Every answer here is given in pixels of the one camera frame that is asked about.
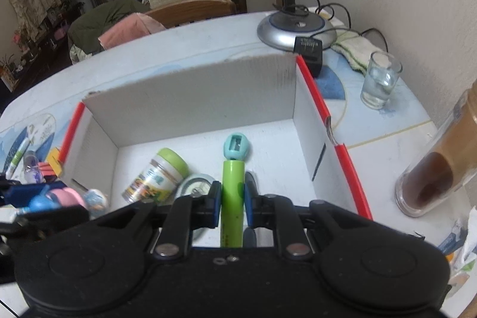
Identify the clear jar with silver lid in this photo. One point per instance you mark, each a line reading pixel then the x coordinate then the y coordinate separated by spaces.
pixel 33 169

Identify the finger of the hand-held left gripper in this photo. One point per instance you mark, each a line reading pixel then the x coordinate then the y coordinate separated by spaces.
pixel 20 195
pixel 56 218

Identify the red cardboard box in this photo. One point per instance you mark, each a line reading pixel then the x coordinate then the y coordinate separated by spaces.
pixel 261 154

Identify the white cloth with green trim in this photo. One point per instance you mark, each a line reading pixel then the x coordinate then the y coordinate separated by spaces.
pixel 354 49

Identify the wooden chair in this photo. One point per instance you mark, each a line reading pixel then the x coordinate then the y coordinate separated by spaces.
pixel 193 10

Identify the black power adapter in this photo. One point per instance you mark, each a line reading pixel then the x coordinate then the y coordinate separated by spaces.
pixel 309 57

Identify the low wooden cabinet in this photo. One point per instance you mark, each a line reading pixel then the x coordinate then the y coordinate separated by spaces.
pixel 41 46

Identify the floral hanging garment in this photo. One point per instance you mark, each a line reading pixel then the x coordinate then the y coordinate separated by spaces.
pixel 33 1

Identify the pink binder clip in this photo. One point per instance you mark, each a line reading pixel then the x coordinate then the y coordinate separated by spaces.
pixel 48 169

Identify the pink blue pig toy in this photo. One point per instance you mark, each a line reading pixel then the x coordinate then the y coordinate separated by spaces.
pixel 67 198

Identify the small yellow box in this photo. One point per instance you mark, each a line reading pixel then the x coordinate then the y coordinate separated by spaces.
pixel 55 155

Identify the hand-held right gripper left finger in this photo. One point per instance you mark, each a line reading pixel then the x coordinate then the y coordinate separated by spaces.
pixel 215 208

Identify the glass bottle with brown liquid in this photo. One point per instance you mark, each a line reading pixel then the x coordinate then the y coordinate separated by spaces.
pixel 428 184

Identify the jar with green lid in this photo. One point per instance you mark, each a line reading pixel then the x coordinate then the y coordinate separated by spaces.
pixel 156 178

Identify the crumpled paper wrapper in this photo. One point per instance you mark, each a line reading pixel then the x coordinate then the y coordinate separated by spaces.
pixel 465 251

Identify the small clear drinking glass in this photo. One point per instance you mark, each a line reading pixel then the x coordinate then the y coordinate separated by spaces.
pixel 380 87

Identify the round silver tin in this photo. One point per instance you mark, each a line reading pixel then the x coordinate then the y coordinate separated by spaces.
pixel 195 184

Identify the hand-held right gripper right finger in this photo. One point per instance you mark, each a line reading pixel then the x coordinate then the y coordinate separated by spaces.
pixel 250 206

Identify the pink cloth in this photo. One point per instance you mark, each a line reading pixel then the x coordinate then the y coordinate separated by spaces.
pixel 126 29

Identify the green white marker pen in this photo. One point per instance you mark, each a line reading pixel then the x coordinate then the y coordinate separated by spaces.
pixel 18 156

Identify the green pen with teal sharpener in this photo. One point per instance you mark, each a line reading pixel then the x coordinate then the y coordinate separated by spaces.
pixel 233 191

